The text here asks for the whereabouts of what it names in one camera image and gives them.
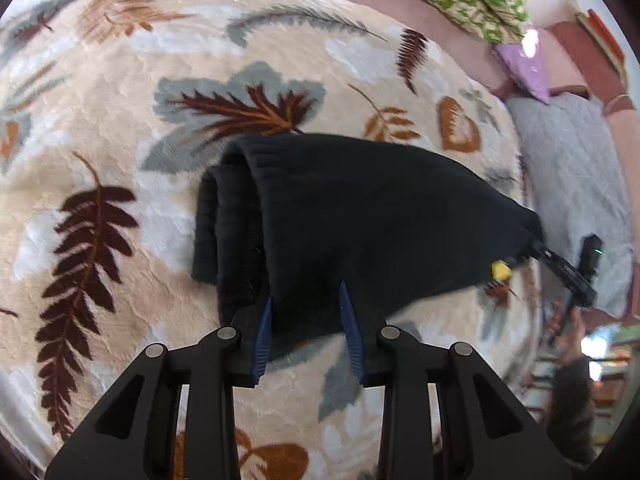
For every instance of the person's right hand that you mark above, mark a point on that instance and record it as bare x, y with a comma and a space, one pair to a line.
569, 342

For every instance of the grey quilted blanket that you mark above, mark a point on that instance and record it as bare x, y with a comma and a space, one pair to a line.
578, 186

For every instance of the black pants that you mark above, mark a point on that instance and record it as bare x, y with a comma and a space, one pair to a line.
288, 221

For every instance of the brown sleeved right forearm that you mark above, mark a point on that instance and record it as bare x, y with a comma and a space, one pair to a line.
571, 415

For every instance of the stacked books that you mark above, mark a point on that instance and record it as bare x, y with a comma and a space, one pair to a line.
598, 31

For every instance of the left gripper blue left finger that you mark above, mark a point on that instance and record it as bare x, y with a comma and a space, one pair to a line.
261, 344

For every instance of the leaf pattern fleece blanket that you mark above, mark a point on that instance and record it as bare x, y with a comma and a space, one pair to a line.
111, 110

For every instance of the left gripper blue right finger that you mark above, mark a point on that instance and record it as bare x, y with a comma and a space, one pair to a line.
352, 322

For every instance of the purple pillow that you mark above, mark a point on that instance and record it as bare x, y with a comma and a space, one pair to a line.
524, 65

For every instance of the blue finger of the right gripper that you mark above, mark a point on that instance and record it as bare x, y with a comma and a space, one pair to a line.
539, 250

